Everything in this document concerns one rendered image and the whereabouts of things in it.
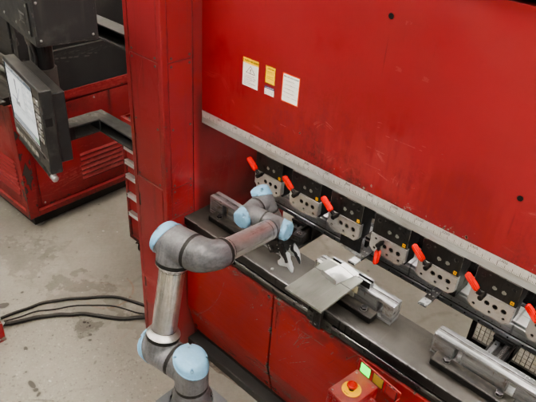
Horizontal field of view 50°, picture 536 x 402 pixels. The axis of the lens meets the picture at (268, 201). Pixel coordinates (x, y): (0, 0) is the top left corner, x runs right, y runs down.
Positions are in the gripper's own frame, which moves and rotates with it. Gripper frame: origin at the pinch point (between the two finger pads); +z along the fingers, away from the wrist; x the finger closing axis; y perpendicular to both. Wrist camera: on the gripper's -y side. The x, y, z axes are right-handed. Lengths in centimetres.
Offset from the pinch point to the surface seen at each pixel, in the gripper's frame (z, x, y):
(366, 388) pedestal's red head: 41, 21, -25
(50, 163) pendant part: -71, 29, 73
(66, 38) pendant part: -112, 14, 47
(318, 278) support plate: 7.1, -0.5, -7.2
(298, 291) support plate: 5.3, 10.5, -4.6
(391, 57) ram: -66, -11, -59
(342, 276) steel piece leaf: 10.6, -7.0, -13.7
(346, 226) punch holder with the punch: -9.3, -10.9, -21.4
